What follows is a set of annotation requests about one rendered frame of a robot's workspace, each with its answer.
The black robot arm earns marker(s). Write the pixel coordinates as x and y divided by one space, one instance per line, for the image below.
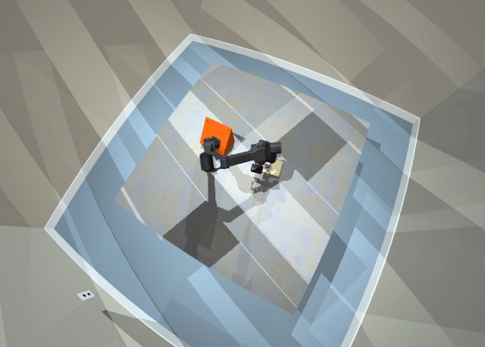
260 152

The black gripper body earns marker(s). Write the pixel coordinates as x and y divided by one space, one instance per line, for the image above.
256 168

